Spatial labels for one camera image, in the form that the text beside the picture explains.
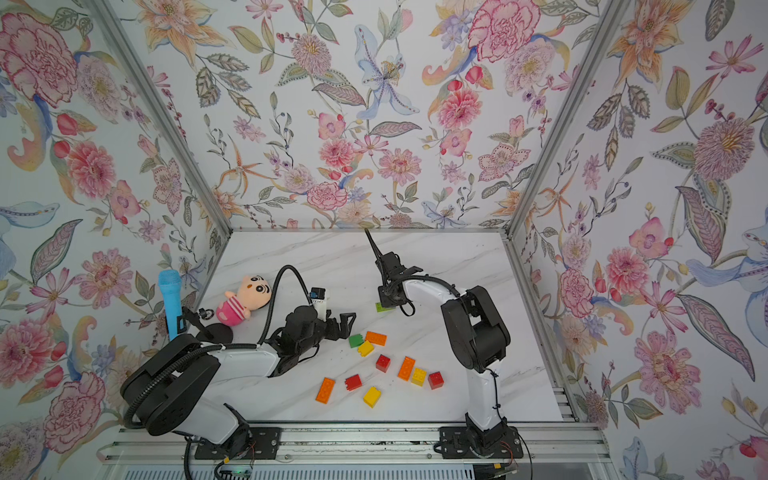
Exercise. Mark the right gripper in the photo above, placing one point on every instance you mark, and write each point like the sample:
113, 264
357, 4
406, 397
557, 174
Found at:
384, 299

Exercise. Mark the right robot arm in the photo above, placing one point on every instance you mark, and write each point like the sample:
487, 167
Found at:
477, 334

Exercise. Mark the blue toy microphone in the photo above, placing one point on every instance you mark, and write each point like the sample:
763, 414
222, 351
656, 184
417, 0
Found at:
170, 284

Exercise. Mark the orange flat brick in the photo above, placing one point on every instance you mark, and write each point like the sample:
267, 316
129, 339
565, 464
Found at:
325, 390

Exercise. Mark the orange tall long brick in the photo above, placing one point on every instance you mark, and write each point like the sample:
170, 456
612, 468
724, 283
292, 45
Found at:
406, 368

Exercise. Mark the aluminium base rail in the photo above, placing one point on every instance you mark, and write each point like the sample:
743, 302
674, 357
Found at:
376, 443

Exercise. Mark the plush doll pink dress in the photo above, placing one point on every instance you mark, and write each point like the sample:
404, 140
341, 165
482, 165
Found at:
253, 294

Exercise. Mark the red long brick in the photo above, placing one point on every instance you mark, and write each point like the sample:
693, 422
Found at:
353, 382

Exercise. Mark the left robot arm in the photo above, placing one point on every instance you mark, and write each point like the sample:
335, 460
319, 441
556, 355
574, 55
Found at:
168, 392

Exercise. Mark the orange brick near green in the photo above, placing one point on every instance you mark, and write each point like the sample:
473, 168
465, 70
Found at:
376, 338

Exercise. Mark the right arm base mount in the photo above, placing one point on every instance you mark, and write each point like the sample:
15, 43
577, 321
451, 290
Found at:
467, 443

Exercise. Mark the yellow square brick right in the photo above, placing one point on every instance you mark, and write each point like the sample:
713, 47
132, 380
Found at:
418, 377

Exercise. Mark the red square brick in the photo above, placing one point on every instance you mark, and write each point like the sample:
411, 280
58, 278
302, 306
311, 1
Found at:
435, 380
383, 363

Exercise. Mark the yellow brick front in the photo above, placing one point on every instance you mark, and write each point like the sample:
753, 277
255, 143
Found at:
372, 396

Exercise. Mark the red square brick right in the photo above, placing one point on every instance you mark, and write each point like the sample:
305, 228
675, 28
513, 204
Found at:
435, 380

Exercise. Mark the dark green square brick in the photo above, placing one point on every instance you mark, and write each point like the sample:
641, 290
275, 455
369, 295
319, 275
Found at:
356, 341

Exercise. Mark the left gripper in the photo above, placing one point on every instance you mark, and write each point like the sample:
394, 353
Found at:
345, 330

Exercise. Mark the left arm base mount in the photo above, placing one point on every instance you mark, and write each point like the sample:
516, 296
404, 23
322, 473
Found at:
256, 443

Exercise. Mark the red square brick centre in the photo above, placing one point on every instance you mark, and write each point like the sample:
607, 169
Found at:
383, 363

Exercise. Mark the lime green long brick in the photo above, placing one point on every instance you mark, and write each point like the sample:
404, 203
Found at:
380, 308

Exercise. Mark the yellow brick near green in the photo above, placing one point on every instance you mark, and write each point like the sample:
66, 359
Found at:
365, 349

